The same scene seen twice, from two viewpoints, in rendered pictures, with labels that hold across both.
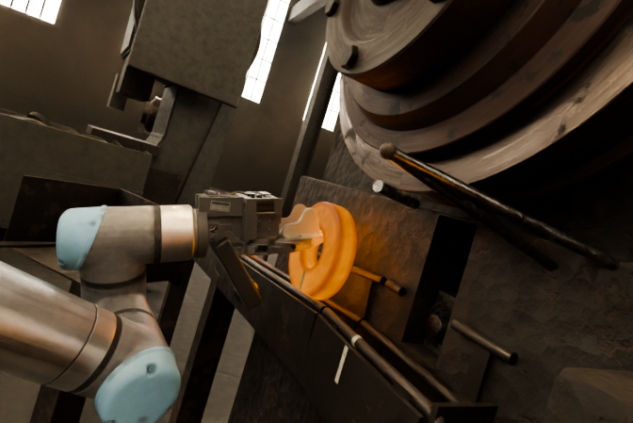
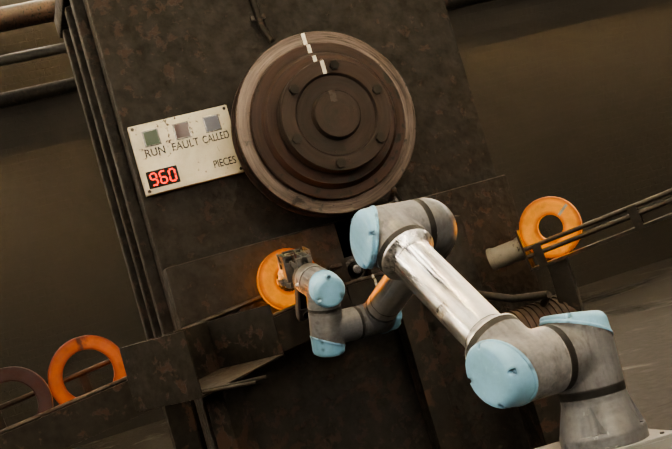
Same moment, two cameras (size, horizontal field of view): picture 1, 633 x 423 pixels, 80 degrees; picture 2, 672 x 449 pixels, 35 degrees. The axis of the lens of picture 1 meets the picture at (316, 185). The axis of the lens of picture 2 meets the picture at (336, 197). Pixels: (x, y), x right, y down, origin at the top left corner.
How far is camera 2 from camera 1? 2.58 m
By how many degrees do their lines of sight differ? 81
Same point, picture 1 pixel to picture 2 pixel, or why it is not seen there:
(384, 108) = (344, 180)
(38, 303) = not seen: hidden behind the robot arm
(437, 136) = (369, 183)
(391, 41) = (364, 155)
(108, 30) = not seen: outside the picture
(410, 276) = (337, 257)
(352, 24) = (316, 147)
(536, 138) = (397, 174)
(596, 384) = not seen: hidden behind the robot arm
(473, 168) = (383, 189)
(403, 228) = (317, 240)
